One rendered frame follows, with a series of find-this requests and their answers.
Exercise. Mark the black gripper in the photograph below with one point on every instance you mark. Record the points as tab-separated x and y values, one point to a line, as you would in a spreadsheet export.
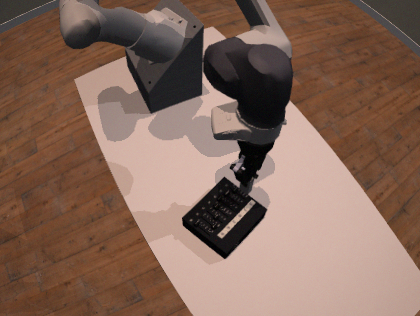
251	156

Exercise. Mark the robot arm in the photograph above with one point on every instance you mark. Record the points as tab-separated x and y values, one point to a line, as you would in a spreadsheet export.
258	76

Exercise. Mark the black lighting desk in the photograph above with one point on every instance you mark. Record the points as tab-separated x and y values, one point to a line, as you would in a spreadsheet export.
239	215

